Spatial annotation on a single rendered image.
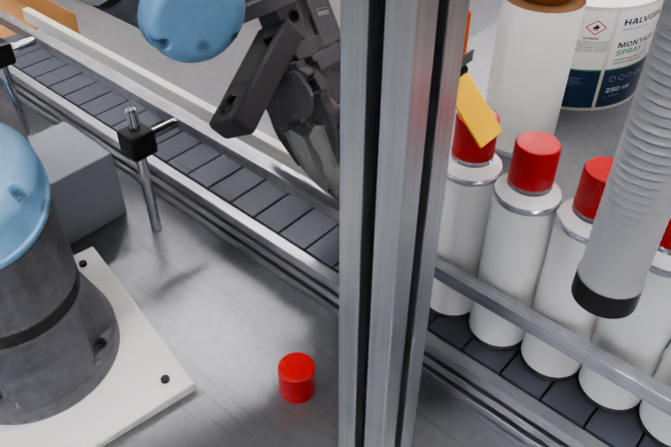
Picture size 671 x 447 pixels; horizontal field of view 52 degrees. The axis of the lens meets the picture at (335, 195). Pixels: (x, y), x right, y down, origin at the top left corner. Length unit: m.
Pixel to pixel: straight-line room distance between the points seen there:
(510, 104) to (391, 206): 0.46
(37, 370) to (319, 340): 0.25
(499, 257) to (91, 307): 0.36
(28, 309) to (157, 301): 0.19
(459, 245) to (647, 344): 0.16
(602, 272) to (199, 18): 0.30
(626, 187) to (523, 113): 0.47
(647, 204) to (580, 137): 0.56
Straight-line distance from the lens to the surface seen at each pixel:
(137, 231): 0.83
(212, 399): 0.66
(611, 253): 0.38
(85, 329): 0.66
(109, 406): 0.66
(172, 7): 0.48
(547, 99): 0.82
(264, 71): 0.61
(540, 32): 0.77
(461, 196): 0.55
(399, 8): 0.31
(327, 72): 0.66
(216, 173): 0.81
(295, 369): 0.63
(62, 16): 1.34
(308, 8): 0.67
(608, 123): 0.96
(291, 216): 0.74
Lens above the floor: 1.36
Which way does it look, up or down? 39 degrees down
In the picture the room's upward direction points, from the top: straight up
